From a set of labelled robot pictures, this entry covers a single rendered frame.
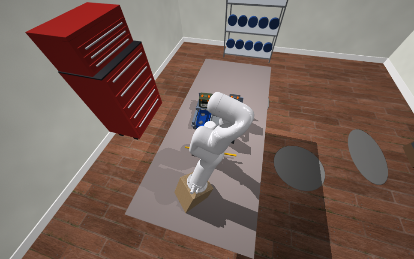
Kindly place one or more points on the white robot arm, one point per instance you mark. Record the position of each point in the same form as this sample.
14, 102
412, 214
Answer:
210, 141

